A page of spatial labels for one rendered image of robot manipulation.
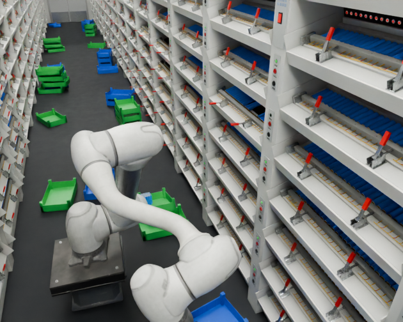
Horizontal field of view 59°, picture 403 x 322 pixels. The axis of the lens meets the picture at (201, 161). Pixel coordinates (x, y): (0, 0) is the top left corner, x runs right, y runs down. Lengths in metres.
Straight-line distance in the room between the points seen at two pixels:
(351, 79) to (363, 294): 0.60
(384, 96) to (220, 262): 0.54
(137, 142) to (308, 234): 0.67
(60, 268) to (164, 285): 1.04
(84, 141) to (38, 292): 1.14
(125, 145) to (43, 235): 1.40
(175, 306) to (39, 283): 1.37
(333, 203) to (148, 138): 0.64
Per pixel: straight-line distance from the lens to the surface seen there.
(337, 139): 1.08
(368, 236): 1.06
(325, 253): 1.26
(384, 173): 0.96
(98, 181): 1.15
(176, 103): 2.66
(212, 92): 1.93
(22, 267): 2.36
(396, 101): 0.89
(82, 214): 1.72
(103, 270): 1.80
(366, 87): 0.95
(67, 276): 1.84
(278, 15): 1.25
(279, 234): 1.58
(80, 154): 1.22
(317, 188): 1.20
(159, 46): 3.08
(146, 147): 1.27
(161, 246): 2.26
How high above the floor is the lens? 1.54
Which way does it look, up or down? 30 degrees down
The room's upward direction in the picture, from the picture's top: straight up
